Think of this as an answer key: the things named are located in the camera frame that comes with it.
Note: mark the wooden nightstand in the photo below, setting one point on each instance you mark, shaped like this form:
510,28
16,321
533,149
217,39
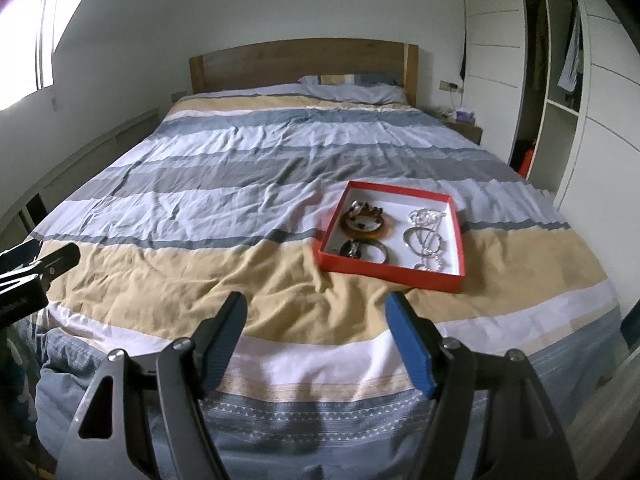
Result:
467,132

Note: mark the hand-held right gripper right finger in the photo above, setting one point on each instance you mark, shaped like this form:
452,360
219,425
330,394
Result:
410,345

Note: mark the purple tissue box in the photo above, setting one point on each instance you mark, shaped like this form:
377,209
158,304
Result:
464,116

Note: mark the thin silver bangle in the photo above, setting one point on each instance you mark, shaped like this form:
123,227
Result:
422,249

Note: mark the white wardrobe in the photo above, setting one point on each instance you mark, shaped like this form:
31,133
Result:
605,160

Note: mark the red bag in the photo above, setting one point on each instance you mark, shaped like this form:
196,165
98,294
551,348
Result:
527,160

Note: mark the grey pillow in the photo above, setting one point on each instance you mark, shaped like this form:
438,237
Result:
360,92

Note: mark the wall socket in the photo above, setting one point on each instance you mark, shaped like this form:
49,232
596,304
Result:
448,85

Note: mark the wide silver bangle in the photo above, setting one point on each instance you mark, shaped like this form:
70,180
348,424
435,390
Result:
425,216

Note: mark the hanging clothes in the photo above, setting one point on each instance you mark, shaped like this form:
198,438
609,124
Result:
570,65

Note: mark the window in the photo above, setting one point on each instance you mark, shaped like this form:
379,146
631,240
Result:
25,60

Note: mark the red jewelry box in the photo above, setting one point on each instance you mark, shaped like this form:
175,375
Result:
380,269

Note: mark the wooden headboard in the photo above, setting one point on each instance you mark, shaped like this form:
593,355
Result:
300,60

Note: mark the striped duvet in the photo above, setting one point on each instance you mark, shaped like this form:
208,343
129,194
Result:
250,160

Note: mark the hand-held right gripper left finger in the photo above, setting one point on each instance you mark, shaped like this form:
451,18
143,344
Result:
225,340

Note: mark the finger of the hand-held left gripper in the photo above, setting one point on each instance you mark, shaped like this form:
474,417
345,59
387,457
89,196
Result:
20,255
60,260

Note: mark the amber bangle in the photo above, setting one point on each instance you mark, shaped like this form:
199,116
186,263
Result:
370,233

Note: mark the thin brown bangle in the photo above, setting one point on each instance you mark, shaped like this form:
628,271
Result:
372,246

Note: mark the blue patterned clothing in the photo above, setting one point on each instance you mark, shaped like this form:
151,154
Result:
15,385

